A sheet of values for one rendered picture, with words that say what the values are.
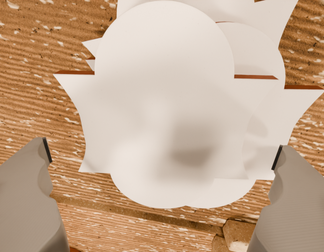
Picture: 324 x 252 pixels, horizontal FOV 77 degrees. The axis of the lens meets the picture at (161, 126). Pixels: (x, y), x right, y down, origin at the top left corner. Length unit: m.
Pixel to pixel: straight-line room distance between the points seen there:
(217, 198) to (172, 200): 0.04
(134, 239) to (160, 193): 0.13
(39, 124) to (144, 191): 0.11
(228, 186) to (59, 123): 0.15
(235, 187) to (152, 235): 0.13
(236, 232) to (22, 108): 0.23
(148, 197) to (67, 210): 0.13
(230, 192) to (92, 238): 0.19
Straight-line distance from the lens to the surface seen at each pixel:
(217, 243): 0.27
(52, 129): 0.20
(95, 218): 0.26
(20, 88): 0.19
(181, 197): 0.16
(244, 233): 0.24
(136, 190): 0.16
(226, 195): 0.18
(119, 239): 0.29
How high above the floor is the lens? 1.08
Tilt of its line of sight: 60 degrees down
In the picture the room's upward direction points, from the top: 173 degrees counter-clockwise
